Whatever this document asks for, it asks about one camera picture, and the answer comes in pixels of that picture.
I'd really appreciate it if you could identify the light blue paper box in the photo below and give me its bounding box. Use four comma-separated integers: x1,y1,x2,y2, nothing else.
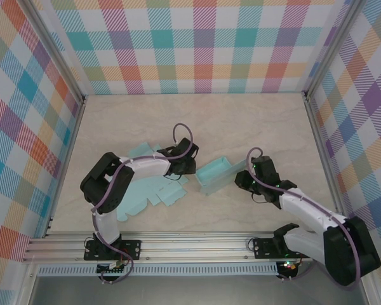
116,142,191,224
195,155,252,197

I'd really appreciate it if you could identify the small controller board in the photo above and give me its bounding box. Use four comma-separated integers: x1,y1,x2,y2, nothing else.
97,262,128,275
278,259,298,271

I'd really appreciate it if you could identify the grey metal shelf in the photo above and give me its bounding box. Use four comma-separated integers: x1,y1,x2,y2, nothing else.
28,274,369,305

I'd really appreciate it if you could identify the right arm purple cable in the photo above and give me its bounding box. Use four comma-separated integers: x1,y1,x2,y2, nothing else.
246,147,363,292

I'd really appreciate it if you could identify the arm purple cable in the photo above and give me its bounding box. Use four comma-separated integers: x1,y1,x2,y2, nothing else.
90,123,194,285
246,147,363,292

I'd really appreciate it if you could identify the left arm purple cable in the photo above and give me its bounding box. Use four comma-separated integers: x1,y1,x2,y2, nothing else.
90,123,194,285

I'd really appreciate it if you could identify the aluminium side rail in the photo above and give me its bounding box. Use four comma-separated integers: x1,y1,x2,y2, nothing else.
43,95,88,239
304,91,349,220

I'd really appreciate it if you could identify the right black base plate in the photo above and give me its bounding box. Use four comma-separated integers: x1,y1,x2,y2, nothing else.
252,236,312,260

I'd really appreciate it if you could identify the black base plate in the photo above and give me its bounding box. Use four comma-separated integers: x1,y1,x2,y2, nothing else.
252,236,312,260
83,240,143,262

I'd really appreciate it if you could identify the long aluminium base rail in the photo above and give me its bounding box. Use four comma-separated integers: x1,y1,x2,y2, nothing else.
22,231,373,263

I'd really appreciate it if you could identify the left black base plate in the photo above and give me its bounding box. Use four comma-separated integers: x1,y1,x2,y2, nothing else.
83,240,143,262

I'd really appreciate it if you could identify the white slotted cable duct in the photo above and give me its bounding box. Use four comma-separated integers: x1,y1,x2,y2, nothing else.
37,262,279,276

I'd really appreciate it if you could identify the aluminium frame post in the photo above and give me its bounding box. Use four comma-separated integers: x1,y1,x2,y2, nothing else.
303,0,363,100
24,0,87,104

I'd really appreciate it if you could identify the aluminium frame leg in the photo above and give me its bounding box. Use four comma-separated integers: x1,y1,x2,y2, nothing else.
358,279,381,305
17,262,41,305

